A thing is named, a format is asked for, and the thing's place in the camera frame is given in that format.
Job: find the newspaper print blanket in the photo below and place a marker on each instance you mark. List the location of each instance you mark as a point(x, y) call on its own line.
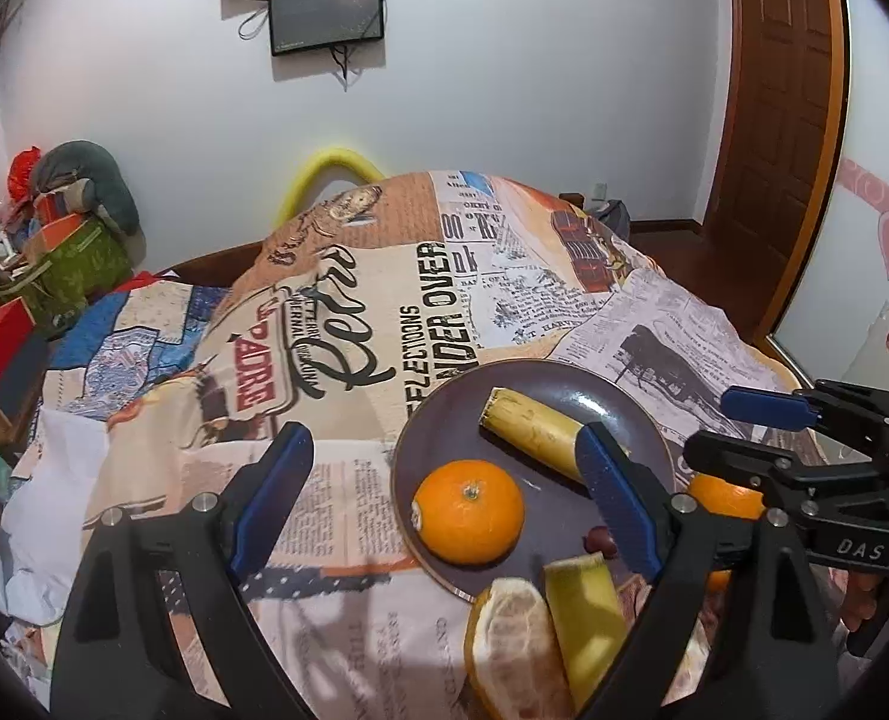
point(339, 360)

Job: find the dark purple plate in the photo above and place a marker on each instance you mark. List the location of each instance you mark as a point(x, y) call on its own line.
point(553, 514)

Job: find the person's right hand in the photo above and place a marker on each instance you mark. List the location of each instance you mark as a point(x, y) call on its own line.
point(861, 600)

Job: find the grey plush toy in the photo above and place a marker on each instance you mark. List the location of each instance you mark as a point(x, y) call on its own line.
point(88, 176)

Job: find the peeled banana piece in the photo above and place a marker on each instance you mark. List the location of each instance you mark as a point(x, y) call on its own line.
point(527, 424)

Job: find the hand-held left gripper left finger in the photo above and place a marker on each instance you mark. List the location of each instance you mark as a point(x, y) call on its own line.
point(268, 499)

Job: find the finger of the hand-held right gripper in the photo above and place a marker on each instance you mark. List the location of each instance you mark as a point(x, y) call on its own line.
point(763, 405)
point(729, 457)

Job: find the dark bag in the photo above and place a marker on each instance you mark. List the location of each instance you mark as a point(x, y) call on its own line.
point(615, 219)

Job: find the red fabric decoration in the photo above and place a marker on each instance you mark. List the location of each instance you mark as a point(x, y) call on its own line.
point(23, 169)

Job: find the pink heart wall decal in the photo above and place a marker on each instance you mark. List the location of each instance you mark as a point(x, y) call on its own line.
point(887, 202)

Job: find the small black wall monitor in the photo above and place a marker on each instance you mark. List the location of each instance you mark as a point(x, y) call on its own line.
point(328, 11)

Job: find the dark red grape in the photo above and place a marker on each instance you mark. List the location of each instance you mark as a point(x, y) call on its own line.
point(598, 541)

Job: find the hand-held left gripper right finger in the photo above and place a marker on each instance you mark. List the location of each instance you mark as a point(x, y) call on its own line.
point(618, 506)

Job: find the brown wooden door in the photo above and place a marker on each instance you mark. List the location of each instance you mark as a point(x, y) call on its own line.
point(778, 127)

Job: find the orange cardboard box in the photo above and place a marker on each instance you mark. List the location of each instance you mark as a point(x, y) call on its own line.
point(54, 229)

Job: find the banana piece foreground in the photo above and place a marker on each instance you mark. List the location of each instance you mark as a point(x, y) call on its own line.
point(587, 630)

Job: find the yellow foam tube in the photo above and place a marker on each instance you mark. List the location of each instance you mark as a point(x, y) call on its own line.
point(324, 163)

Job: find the white wall socket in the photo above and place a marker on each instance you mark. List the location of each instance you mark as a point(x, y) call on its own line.
point(599, 190)

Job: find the peeled orange half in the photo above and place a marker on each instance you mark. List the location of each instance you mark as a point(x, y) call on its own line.
point(508, 652)

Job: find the whole orange with sticker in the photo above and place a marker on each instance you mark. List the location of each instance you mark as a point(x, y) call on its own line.
point(471, 514)

